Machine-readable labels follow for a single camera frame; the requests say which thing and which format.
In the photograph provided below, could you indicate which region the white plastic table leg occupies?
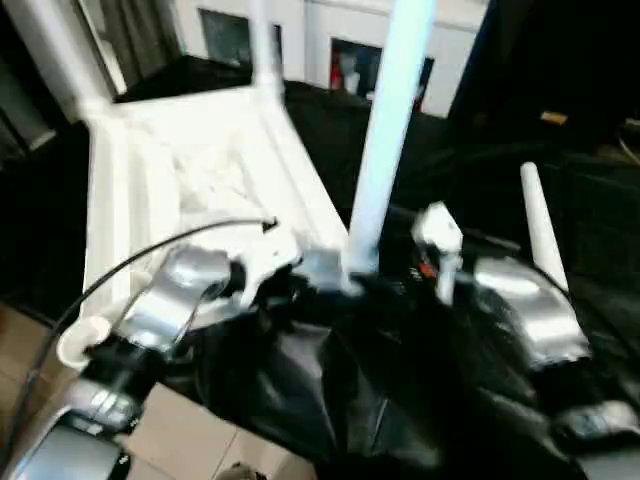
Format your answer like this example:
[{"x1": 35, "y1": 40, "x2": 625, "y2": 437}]
[
  {"x1": 9, "y1": 0, "x2": 115, "y2": 117},
  {"x1": 518, "y1": 161, "x2": 572, "y2": 295},
  {"x1": 248, "y1": 0, "x2": 287, "y2": 102},
  {"x1": 343, "y1": 0, "x2": 442, "y2": 282}
]

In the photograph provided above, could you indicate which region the white plastic table top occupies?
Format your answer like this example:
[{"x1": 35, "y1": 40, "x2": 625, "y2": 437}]
[{"x1": 56, "y1": 81, "x2": 362, "y2": 372}]

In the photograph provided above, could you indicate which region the black mat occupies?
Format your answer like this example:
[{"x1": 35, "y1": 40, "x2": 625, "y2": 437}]
[{"x1": 0, "y1": 53, "x2": 640, "y2": 480}]

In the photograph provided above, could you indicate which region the dark robot body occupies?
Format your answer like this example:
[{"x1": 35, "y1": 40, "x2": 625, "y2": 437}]
[{"x1": 218, "y1": 461, "x2": 272, "y2": 480}]

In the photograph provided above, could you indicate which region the black cabinet gold label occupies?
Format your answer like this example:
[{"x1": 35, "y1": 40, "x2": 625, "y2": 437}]
[{"x1": 448, "y1": 0, "x2": 627, "y2": 147}]

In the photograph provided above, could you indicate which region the white glass-door cabinet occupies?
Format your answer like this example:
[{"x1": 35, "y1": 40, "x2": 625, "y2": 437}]
[{"x1": 173, "y1": 0, "x2": 490, "y2": 120}]

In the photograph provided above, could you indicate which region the grey curtain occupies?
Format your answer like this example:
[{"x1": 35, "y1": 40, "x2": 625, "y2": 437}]
[{"x1": 98, "y1": 0, "x2": 185, "y2": 82}]

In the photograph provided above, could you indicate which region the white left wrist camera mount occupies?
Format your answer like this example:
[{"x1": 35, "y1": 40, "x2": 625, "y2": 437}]
[{"x1": 238, "y1": 218, "x2": 307, "y2": 307}]

